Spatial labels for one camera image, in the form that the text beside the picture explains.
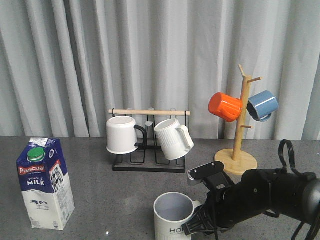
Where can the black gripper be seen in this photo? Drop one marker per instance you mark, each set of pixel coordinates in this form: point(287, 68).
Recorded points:
point(223, 209)

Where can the pale green HOME mug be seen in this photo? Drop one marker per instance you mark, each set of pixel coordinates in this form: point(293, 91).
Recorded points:
point(171, 211)

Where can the blue white milk carton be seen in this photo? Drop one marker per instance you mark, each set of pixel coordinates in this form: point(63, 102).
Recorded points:
point(45, 183)

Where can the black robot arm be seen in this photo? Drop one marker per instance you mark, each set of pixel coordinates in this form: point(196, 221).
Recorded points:
point(268, 192)

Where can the wooden mug tree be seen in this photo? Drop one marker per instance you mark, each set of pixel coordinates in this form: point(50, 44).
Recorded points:
point(234, 159)

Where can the white ribbed mug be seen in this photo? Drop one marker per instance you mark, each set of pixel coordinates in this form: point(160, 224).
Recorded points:
point(174, 139)

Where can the orange mug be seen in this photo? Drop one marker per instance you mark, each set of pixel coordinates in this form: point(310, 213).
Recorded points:
point(225, 106)

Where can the blue mug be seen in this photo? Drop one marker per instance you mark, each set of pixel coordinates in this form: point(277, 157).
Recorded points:
point(262, 105)

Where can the grey curtain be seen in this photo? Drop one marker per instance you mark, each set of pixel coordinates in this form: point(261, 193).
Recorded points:
point(65, 63)

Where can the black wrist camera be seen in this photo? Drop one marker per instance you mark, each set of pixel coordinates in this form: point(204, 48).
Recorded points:
point(206, 171)

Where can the black wire mug rack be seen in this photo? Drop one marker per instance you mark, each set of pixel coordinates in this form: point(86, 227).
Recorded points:
point(149, 158)

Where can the white mug black handle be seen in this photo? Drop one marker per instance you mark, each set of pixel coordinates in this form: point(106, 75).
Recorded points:
point(121, 135)

